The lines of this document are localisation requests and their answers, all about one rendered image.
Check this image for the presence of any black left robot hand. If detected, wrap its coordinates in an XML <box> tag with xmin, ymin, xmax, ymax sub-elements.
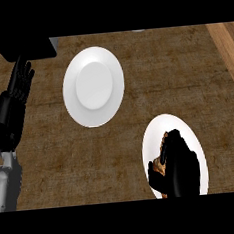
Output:
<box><xmin>0</xmin><ymin>54</ymin><xmax>42</xmax><ymax>153</ymax></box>

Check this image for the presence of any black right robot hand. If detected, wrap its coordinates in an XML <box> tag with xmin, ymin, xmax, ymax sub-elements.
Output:
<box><xmin>143</xmin><ymin>127</ymin><xmax>203</xmax><ymax>200</ymax></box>

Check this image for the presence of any brown croissant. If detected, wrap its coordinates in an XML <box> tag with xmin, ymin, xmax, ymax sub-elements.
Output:
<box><xmin>150</xmin><ymin>132</ymin><xmax>175</xmax><ymax>200</ymax></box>

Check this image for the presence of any white round plate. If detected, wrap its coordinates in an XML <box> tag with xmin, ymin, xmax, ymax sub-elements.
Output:
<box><xmin>138</xmin><ymin>110</ymin><xmax>211</xmax><ymax>201</ymax></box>
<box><xmin>58</xmin><ymin>43</ymin><xmax>129</xmax><ymax>131</ymax></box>

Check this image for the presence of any black appliance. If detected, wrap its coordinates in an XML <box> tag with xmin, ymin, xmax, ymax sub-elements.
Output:
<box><xmin>0</xmin><ymin>36</ymin><xmax>58</xmax><ymax>64</ymax></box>

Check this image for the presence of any brown woven placemat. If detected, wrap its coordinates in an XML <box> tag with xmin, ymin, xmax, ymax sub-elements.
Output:
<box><xmin>0</xmin><ymin>20</ymin><xmax>234</xmax><ymax>214</ymax></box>

